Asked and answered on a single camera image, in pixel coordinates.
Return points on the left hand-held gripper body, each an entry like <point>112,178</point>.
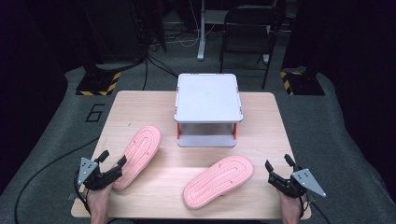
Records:
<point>93,177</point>

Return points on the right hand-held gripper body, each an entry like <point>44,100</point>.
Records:
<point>295,185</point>

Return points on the pink slipper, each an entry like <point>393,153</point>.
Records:
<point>140,149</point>
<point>218,180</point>

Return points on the white two-tier shoe rack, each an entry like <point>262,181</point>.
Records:
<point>208,96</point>

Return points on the person's right hand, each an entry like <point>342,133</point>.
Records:
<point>291,203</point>

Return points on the person's left hand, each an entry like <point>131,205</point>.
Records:
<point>99,199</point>

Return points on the black base with hazard stripes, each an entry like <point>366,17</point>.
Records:
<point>305,84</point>
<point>96,84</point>

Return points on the black folding chair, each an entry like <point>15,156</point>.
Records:
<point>249,40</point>

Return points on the white desk leg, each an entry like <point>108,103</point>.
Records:
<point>201,31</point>

